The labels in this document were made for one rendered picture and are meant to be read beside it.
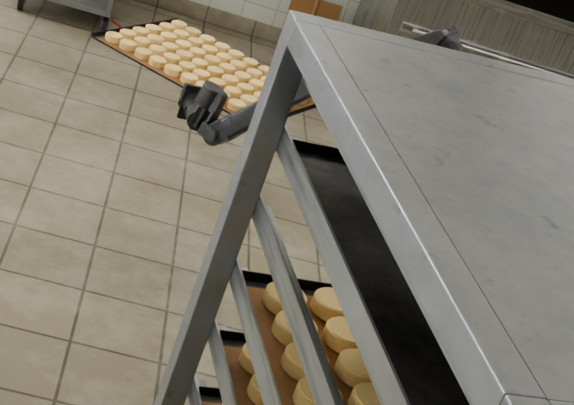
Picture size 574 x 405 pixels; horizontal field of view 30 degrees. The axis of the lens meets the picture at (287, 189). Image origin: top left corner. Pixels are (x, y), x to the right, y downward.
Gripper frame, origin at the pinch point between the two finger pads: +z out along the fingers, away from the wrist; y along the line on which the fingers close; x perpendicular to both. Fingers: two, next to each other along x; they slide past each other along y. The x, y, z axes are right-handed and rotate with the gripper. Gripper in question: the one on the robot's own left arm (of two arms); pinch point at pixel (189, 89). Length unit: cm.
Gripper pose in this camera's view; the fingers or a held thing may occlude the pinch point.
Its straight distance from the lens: 298.8
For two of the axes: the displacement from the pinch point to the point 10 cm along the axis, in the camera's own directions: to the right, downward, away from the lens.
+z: -1.9, -5.1, 8.4
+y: -3.1, 8.4, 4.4
